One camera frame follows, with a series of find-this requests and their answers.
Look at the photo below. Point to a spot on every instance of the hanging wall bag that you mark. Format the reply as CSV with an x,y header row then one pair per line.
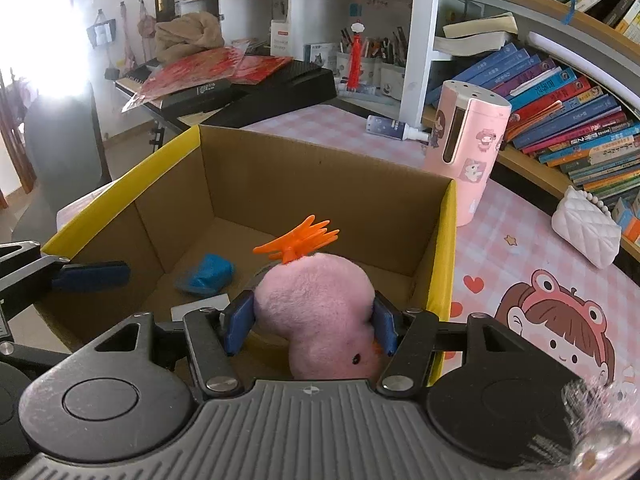
x,y
101,32

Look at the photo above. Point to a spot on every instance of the small white box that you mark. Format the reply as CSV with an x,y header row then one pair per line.
x,y
200,307

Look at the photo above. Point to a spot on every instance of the thick cream book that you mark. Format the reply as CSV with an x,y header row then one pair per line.
x,y
475,35

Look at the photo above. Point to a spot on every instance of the blue white card box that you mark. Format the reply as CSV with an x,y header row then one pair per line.
x,y
320,54

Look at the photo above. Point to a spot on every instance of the pink plush toy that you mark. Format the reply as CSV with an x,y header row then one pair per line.
x,y
310,305

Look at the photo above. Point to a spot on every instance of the white wooden bookshelf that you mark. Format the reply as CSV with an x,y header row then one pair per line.
x,y
415,35

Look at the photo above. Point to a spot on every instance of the black electric piano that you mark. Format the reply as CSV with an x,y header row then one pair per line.
x,y
280,92

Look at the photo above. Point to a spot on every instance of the white blue tube bottle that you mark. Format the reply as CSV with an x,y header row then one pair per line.
x,y
387,127

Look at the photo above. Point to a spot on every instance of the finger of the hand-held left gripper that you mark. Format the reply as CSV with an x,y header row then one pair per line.
x,y
90,276

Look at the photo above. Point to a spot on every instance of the row of colourful books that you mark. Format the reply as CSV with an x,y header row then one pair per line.
x,y
565,110

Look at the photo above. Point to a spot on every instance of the blue packet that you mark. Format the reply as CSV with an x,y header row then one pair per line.
x,y
207,275

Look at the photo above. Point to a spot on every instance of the pink cartoon cylinder container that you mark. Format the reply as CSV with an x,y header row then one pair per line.
x,y
465,160

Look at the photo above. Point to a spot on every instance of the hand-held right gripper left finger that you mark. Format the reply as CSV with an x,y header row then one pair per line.
x,y
239,322

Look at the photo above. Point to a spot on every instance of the orange hair claw clip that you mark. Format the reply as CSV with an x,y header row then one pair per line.
x,y
300,242

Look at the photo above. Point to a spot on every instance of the black piano stand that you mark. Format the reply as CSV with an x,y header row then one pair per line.
x,y
159,137

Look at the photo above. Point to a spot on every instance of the white quilted purse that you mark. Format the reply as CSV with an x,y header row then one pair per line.
x,y
585,230

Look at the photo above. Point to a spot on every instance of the red tassel ornament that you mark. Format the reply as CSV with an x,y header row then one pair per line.
x,y
356,60

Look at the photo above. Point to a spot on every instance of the white card red logo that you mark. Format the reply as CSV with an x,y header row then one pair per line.
x,y
281,37

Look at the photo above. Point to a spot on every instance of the red plastic packet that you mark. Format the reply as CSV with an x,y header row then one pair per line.
x,y
200,70

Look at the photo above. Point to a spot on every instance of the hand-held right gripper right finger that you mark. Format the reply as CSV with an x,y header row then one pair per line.
x,y
386,325

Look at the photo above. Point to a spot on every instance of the brown fluffy towel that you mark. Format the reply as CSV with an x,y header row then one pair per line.
x,y
187,35

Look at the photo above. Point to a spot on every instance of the yellow cardboard box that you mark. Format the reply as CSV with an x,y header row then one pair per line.
x,y
300,185

